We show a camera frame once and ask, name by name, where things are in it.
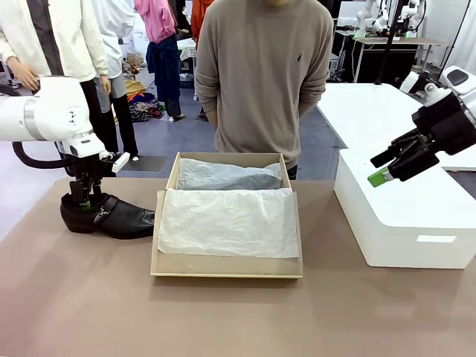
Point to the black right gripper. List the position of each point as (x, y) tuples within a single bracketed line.
[(446, 126)]

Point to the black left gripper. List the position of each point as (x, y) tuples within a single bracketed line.
[(87, 169)]

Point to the black leather dress shoe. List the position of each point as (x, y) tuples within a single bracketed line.
[(122, 219)]

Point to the white tissue paper sheet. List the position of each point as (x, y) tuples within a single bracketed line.
[(223, 219)]

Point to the brown cardboard shoe box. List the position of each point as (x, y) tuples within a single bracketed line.
[(223, 266)]

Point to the person's right forearm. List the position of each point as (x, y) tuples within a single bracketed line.
[(204, 96)]

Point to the small white robot arm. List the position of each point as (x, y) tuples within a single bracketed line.
[(413, 15), (381, 18), (360, 18)]

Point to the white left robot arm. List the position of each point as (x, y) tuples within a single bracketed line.
[(56, 108)]

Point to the person's left forearm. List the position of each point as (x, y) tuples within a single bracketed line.
[(314, 93)]

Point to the white low platform block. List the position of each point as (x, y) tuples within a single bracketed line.
[(401, 208)]

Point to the black floor mat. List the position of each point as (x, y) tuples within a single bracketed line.
[(145, 163)]

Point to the colourful clothes pile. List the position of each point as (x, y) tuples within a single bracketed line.
[(141, 104)]

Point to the white cube appliance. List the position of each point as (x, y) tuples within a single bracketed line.
[(334, 65)]

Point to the black tripod pole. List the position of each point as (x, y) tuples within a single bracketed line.
[(388, 41)]

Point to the mannequin in white jacket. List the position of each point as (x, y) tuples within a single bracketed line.
[(74, 37)]

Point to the white cartons stack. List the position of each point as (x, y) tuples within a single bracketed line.
[(137, 41)]

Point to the mannequin in white shirt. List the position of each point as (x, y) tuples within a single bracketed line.
[(111, 29)]

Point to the person in beige sweater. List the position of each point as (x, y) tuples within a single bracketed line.
[(260, 74)]

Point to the mannequin in pink hoodie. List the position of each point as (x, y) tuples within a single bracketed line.
[(156, 18)]

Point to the orange garment figure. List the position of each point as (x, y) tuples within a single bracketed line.
[(197, 18)]

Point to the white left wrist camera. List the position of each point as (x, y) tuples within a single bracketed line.
[(121, 161)]

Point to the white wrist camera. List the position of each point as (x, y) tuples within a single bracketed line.
[(121, 161), (433, 94)]

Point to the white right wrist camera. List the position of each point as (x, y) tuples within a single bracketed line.
[(433, 94)]

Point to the brown table with black frame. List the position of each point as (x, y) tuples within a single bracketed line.
[(401, 41)]

